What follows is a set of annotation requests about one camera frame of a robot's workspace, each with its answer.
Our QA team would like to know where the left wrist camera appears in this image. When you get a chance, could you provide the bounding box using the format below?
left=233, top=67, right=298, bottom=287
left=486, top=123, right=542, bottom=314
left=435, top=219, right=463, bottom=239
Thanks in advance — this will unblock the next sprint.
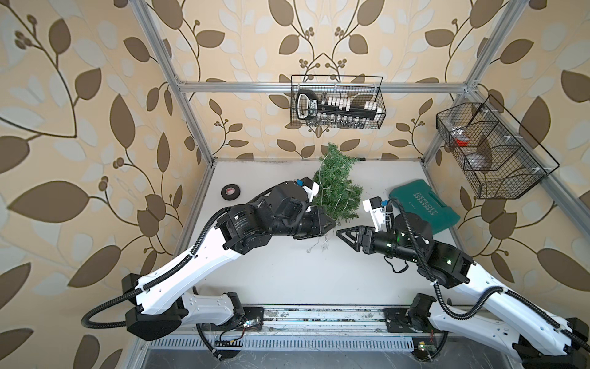
left=296, top=177, right=320, bottom=202

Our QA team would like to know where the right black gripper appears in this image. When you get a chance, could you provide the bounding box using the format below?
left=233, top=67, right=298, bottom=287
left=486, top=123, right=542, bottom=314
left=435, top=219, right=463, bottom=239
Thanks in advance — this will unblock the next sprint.
left=337, top=224, right=422, bottom=265

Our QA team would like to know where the green plastic tool case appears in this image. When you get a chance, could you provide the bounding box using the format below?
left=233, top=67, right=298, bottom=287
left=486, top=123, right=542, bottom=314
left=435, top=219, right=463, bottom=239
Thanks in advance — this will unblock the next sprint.
left=389, top=179, right=460, bottom=235

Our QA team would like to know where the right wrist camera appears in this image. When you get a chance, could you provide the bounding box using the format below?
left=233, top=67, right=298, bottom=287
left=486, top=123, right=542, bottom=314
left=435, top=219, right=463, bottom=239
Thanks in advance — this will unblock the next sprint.
left=363, top=197, right=391, bottom=232

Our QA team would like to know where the black wire basket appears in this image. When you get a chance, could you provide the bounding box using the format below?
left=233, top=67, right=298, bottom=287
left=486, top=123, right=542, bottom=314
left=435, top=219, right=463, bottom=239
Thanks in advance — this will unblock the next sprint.
left=436, top=95, right=559, bottom=200
left=290, top=74, right=387, bottom=130

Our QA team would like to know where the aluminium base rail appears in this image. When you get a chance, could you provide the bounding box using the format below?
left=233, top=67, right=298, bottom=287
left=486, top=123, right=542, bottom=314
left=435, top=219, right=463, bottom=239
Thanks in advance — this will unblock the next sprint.
left=201, top=304, right=440, bottom=335

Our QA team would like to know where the red item in basket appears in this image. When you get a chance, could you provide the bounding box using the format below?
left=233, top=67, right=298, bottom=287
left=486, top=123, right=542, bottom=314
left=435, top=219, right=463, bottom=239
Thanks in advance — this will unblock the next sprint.
left=450, top=128, right=471, bottom=147

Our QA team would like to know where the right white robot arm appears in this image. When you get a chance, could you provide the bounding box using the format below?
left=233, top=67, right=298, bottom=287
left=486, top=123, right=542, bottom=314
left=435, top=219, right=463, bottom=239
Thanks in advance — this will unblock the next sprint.
left=337, top=214, right=589, bottom=368

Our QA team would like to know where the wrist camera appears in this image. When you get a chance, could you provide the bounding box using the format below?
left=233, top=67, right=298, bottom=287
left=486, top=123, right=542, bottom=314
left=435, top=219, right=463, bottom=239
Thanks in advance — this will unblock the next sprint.
left=296, top=177, right=320, bottom=202
left=363, top=197, right=391, bottom=232

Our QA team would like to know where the right black wire basket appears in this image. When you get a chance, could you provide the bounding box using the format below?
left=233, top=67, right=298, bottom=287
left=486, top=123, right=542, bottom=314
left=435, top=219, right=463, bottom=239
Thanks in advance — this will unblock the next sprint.
left=436, top=95, right=559, bottom=200

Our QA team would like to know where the back black wire basket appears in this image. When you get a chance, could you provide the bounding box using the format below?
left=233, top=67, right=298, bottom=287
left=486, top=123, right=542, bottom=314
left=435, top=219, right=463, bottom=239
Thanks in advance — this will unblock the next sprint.
left=290, top=74, right=387, bottom=130

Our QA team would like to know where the black tape roll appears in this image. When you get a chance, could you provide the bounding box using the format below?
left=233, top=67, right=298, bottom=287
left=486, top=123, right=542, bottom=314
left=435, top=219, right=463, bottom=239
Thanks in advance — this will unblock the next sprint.
left=221, top=184, right=241, bottom=201

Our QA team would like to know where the black tool in basket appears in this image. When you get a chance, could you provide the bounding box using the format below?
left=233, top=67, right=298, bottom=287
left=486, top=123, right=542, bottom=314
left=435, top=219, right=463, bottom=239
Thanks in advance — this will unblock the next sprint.
left=292, top=89, right=387, bottom=121

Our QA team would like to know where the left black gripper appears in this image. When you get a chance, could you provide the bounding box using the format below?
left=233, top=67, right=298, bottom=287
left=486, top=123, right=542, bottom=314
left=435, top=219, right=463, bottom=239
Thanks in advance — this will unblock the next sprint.
left=266, top=204, right=337, bottom=238

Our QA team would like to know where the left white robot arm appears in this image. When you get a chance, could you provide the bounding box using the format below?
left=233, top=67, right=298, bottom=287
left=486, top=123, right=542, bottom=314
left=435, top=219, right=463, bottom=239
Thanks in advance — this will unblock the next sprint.
left=81, top=178, right=336, bottom=341

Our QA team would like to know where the clear string lights wire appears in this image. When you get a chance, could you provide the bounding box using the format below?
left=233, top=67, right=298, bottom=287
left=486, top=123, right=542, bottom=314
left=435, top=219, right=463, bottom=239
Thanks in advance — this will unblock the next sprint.
left=306, top=193, right=358, bottom=254

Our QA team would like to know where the small green christmas tree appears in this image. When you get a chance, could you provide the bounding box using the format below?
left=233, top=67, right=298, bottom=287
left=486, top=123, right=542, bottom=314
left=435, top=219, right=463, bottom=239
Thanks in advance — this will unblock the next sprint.
left=313, top=143, right=363, bottom=223

